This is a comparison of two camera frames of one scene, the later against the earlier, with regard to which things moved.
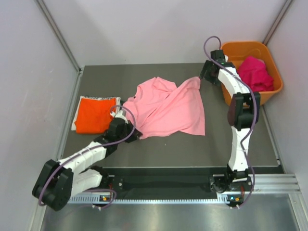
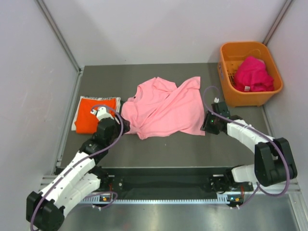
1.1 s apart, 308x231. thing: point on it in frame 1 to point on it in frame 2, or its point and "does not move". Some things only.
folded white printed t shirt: [117, 100] does not move
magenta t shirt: [252, 70] does not move
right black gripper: [207, 66] to [206, 126]
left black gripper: [135, 135] to [126, 127]
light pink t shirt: [160, 109] does not move
